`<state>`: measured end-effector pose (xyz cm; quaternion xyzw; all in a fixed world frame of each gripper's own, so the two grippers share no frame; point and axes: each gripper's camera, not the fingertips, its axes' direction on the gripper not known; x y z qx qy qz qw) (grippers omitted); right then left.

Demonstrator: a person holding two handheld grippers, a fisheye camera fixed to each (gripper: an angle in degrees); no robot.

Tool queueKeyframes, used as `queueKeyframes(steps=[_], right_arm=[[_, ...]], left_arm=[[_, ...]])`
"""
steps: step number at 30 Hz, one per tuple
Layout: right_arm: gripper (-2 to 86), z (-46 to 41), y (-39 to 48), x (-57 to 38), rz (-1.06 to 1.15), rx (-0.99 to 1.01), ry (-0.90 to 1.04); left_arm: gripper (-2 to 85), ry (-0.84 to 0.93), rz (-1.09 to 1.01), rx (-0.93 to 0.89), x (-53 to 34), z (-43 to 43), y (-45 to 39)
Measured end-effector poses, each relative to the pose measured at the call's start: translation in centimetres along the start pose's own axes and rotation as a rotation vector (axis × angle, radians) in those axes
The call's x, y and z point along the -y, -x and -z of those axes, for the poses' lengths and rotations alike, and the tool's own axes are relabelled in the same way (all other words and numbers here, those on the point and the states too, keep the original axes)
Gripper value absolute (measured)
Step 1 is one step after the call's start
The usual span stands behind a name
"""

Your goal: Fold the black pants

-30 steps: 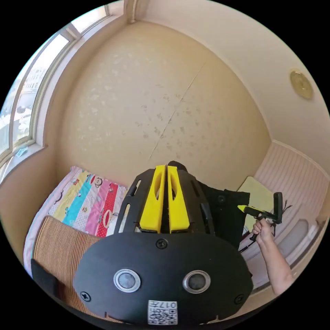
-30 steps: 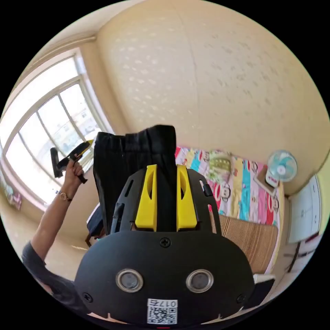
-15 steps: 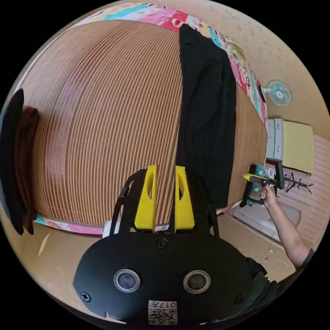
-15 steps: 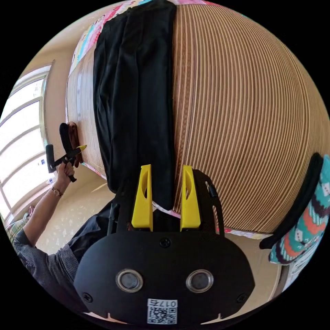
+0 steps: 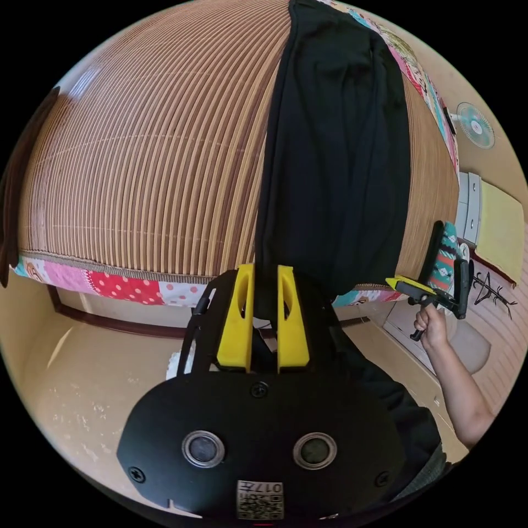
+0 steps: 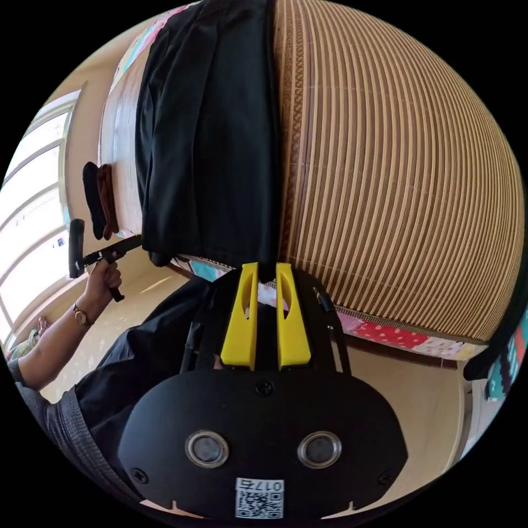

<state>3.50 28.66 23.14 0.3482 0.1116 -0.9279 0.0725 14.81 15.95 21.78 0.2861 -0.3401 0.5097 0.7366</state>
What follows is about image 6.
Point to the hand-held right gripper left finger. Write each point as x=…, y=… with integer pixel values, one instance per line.
x=240, y=326

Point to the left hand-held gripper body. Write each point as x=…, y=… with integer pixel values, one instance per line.
x=108, y=251

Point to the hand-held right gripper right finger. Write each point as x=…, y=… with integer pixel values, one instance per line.
x=292, y=330

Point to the black pants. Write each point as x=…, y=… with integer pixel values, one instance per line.
x=206, y=144

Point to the person's left forearm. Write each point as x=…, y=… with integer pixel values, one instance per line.
x=53, y=346

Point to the person's left hand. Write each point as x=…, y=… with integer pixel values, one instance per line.
x=99, y=286

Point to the pile of clothes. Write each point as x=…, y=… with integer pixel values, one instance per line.
x=100, y=202

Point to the window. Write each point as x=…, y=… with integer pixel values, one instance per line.
x=31, y=214

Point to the person's body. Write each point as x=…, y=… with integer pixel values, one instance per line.
x=136, y=363

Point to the bed with woven mat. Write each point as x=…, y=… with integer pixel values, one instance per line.
x=392, y=185

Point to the teal patterned garment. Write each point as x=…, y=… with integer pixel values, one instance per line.
x=505, y=359

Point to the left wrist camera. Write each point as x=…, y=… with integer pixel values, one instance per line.
x=76, y=247

